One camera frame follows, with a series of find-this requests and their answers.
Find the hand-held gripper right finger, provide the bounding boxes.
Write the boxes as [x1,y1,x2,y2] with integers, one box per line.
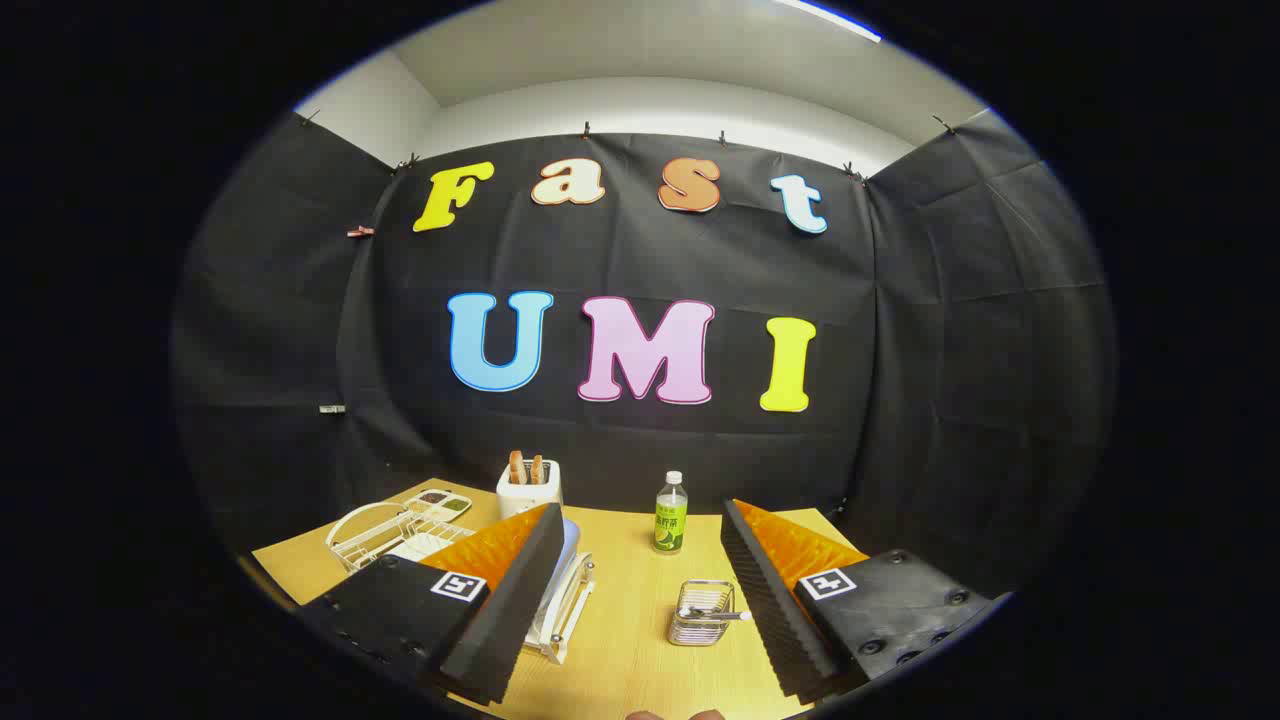
[720,498,1011,704]

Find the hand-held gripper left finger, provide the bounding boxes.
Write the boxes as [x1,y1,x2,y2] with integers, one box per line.
[297,503,567,707]

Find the metal wire basket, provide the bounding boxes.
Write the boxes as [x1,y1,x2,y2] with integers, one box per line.
[667,580,736,647]

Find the blue plate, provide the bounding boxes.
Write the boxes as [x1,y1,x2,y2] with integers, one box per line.
[540,517,583,641]

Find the white wire dish rack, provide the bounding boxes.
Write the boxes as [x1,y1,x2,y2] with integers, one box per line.
[325,500,596,666]

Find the white toaster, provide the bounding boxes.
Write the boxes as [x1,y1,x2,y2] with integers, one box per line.
[496,460,563,519]

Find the white divided condiment tray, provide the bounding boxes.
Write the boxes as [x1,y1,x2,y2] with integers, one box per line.
[405,488,473,523]

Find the green label drink bottle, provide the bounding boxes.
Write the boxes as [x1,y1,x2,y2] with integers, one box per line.
[654,471,689,555]

